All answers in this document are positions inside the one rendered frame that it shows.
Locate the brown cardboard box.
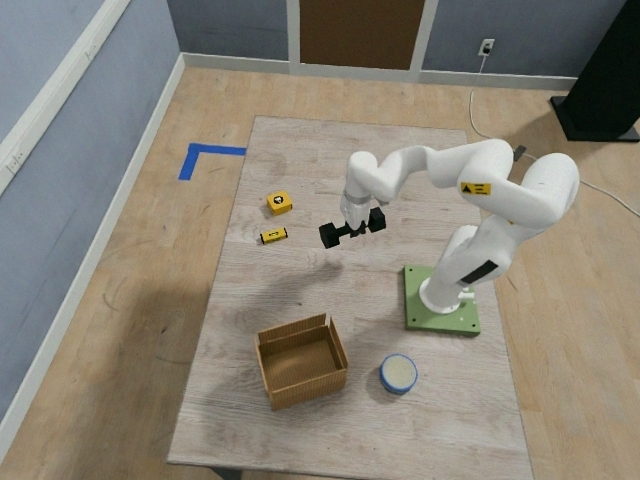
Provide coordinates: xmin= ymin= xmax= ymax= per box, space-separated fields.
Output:
xmin=255 ymin=313 xmax=349 ymax=412

